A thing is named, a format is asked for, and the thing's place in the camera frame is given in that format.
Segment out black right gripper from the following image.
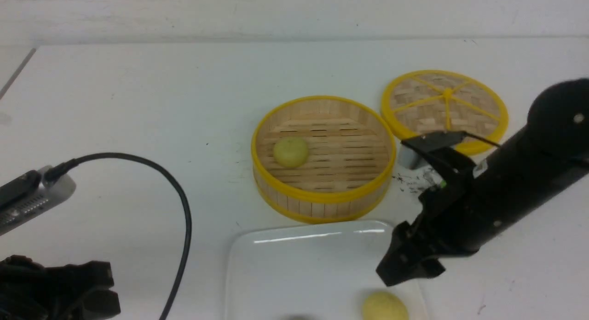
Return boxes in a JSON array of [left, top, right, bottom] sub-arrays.
[[376, 184, 479, 287]]

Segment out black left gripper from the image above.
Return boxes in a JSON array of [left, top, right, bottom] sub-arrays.
[[0, 255, 121, 320]]

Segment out yellow steamed bun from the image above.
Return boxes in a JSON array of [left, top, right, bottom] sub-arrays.
[[362, 291, 410, 320], [273, 137, 309, 168]]

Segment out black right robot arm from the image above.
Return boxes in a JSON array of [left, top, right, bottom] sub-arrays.
[[375, 78, 589, 287]]

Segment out white square plate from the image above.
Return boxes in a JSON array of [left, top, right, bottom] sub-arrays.
[[225, 220, 428, 320]]

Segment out yellow-rimmed bamboo steamer basket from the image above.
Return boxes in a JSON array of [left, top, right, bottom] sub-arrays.
[[251, 96, 396, 224]]

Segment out yellow-rimmed bamboo steamer lid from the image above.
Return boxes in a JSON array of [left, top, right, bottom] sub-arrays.
[[381, 70, 509, 156]]

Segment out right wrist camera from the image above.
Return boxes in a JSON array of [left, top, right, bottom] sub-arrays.
[[398, 130, 467, 171]]

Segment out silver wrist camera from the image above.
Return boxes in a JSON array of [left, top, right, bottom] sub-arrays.
[[0, 166, 76, 235]]

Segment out black camera cable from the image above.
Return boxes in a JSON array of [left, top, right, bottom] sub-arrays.
[[45, 153, 192, 320]]

